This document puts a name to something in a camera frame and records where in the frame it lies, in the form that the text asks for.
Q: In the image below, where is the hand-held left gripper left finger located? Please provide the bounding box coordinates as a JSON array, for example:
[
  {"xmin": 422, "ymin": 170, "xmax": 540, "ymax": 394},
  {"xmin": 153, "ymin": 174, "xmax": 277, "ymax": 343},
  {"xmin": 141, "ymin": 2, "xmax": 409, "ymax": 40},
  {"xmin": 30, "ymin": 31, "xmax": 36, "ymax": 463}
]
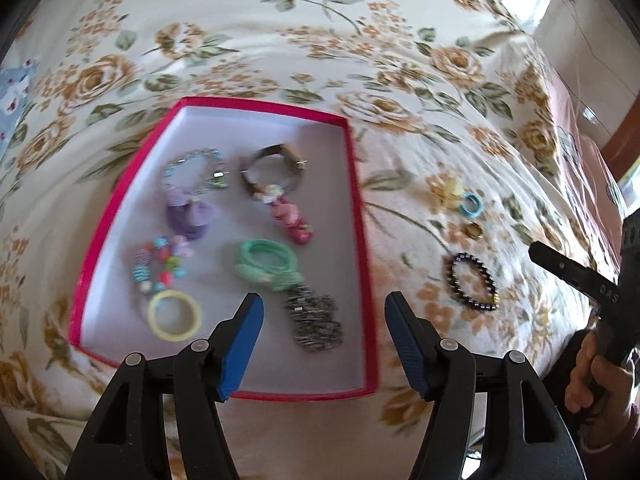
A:
[{"xmin": 62, "ymin": 292, "xmax": 265, "ymax": 480}]

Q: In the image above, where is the pink bead hair clip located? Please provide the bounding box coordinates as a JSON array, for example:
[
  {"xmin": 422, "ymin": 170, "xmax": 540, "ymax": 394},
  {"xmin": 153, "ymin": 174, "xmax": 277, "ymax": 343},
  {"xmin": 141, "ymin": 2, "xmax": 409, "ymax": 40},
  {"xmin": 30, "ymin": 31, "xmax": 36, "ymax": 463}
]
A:
[{"xmin": 255, "ymin": 185, "xmax": 317, "ymax": 246}]

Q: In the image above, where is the small blue hair ring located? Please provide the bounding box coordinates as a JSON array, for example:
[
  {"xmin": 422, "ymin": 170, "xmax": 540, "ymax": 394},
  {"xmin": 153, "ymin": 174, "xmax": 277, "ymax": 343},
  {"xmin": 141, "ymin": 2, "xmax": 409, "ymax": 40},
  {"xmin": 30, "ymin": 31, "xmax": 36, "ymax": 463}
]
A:
[{"xmin": 459, "ymin": 192, "xmax": 483, "ymax": 220}]

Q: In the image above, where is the floral blanket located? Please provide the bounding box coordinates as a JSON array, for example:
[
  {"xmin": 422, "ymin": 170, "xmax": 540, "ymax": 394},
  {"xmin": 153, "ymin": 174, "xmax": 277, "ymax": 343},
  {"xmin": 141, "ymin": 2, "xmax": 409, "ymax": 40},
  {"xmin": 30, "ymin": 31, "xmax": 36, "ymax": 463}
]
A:
[{"xmin": 0, "ymin": 0, "xmax": 621, "ymax": 480}]

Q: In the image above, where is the brown strap wristwatch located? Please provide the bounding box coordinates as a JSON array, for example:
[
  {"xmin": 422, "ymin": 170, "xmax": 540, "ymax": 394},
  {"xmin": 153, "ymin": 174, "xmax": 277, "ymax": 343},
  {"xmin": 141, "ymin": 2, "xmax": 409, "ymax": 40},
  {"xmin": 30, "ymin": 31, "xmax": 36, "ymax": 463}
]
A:
[{"xmin": 239, "ymin": 144, "xmax": 308, "ymax": 198}]

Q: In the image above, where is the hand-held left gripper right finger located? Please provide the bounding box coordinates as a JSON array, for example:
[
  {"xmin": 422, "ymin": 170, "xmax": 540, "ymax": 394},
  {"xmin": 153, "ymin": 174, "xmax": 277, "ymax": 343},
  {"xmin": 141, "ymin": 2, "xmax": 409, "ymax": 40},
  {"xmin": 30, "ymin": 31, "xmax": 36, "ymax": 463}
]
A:
[{"xmin": 384, "ymin": 291, "xmax": 588, "ymax": 480}]

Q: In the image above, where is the yellow bangle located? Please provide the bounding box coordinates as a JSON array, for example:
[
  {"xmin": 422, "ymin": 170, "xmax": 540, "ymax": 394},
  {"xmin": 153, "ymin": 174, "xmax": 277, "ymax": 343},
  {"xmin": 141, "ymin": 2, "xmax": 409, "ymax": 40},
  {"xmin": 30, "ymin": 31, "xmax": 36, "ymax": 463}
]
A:
[{"xmin": 147, "ymin": 289, "xmax": 203, "ymax": 342}]

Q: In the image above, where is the clear crystal bead bracelet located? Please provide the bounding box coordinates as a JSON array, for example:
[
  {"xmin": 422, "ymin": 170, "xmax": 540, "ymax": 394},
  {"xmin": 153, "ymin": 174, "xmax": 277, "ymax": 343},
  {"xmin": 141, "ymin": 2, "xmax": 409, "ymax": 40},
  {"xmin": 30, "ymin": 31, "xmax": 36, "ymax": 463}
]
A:
[{"xmin": 162, "ymin": 147, "xmax": 232, "ymax": 193}]

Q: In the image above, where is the purple hair scrunchie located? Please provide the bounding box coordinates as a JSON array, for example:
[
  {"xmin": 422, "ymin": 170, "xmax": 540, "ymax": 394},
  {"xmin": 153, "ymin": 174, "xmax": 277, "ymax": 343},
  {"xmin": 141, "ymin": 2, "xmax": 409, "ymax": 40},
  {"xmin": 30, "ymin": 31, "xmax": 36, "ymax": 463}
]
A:
[{"xmin": 165, "ymin": 187, "xmax": 217, "ymax": 241}]

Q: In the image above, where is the person's right hand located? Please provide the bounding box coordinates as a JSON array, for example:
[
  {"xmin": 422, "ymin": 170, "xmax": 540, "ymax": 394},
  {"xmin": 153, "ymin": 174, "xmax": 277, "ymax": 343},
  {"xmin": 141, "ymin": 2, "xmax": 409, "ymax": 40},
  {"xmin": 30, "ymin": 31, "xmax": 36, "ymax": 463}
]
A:
[{"xmin": 565, "ymin": 327, "xmax": 640, "ymax": 417}]

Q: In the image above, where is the blue koala print pillow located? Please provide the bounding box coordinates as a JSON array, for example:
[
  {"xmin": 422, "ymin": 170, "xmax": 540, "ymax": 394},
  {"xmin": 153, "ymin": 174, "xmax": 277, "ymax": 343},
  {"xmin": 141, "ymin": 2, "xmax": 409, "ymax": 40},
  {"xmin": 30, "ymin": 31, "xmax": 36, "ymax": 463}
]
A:
[{"xmin": 0, "ymin": 57, "xmax": 41, "ymax": 156}]

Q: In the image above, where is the black bead bracelet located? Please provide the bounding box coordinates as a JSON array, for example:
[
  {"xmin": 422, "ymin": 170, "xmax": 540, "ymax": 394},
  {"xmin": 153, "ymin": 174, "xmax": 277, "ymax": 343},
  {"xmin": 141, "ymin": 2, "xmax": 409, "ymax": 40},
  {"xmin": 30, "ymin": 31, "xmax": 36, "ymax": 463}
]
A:
[{"xmin": 448, "ymin": 252, "xmax": 501, "ymax": 312}]

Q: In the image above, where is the colourful bead bracelet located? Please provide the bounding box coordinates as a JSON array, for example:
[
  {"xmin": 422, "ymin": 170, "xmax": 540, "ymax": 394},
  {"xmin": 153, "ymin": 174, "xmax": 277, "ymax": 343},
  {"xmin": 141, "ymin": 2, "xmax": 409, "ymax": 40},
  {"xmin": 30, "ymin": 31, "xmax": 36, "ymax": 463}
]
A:
[{"xmin": 132, "ymin": 235, "xmax": 193, "ymax": 295}]

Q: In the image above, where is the grey metal chain bracelet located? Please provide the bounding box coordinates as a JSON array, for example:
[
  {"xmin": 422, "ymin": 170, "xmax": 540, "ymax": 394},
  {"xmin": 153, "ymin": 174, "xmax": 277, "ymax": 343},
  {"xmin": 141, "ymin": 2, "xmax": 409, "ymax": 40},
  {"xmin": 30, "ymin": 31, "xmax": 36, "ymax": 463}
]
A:
[{"xmin": 285, "ymin": 285, "xmax": 346, "ymax": 353}]

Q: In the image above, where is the green hair tie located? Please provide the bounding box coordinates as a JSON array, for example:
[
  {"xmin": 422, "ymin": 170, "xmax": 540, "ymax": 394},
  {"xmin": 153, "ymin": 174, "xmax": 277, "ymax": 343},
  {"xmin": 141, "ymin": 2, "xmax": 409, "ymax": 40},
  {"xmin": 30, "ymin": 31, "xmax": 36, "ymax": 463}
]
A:
[{"xmin": 234, "ymin": 239, "xmax": 305, "ymax": 292}]

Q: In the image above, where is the pink heart print sheet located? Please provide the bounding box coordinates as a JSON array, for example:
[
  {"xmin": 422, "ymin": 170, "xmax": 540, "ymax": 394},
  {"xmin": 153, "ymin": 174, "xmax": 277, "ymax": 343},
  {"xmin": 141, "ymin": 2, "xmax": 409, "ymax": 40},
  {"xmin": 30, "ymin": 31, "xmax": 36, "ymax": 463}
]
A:
[{"xmin": 542, "ymin": 45, "xmax": 640, "ymax": 271}]

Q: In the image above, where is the yellow flower hair tie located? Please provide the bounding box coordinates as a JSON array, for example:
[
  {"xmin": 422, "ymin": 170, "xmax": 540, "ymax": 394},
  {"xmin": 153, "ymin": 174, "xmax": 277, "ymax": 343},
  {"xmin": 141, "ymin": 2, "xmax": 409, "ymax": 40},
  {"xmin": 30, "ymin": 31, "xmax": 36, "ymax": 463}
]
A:
[{"xmin": 429, "ymin": 177, "xmax": 465, "ymax": 208}]

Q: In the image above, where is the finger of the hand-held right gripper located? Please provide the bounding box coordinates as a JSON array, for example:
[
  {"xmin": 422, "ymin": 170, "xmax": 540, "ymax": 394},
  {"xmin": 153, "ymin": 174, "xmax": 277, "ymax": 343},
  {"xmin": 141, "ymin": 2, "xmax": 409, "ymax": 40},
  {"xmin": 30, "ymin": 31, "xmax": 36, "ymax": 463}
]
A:
[{"xmin": 529, "ymin": 241, "xmax": 623, "ymax": 306}]

